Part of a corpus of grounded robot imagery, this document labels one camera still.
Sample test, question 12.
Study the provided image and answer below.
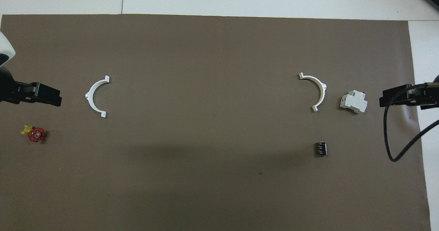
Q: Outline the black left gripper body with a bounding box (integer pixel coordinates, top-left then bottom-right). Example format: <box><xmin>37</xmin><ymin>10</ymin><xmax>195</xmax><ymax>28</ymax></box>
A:
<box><xmin>0</xmin><ymin>67</ymin><xmax>41</xmax><ymax>105</ymax></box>

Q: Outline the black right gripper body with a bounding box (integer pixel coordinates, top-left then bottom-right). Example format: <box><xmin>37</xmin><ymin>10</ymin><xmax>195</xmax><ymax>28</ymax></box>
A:
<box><xmin>410</xmin><ymin>74</ymin><xmax>439</xmax><ymax>110</ymax></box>

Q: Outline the white half-ring pipe clamp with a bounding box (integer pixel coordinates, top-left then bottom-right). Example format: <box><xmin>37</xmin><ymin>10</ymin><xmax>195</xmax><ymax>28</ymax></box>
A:
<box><xmin>84</xmin><ymin>75</ymin><xmax>110</xmax><ymax>118</ymax></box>
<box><xmin>298</xmin><ymin>72</ymin><xmax>328</xmax><ymax>113</ymax></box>

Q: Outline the red and yellow valve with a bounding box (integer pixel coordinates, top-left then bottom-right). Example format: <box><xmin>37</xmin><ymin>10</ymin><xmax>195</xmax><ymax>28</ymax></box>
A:
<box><xmin>21</xmin><ymin>124</ymin><xmax>47</xmax><ymax>143</ymax></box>

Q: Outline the white circuit breaker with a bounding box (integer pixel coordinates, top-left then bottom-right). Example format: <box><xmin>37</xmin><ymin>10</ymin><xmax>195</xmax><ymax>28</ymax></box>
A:
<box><xmin>339</xmin><ymin>90</ymin><xmax>368</xmax><ymax>114</ymax></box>

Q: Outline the dark cylindrical capacitor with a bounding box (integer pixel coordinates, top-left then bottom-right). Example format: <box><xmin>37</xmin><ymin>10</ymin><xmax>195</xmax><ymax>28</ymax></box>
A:
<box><xmin>315</xmin><ymin>141</ymin><xmax>328</xmax><ymax>157</ymax></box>

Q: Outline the brown table mat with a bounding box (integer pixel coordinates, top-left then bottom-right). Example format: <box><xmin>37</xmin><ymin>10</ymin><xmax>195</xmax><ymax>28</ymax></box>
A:
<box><xmin>0</xmin><ymin>14</ymin><xmax>432</xmax><ymax>231</ymax></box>

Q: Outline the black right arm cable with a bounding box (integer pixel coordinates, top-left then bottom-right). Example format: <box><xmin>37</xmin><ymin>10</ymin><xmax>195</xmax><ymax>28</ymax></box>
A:
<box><xmin>383</xmin><ymin>83</ymin><xmax>439</xmax><ymax>162</ymax></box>

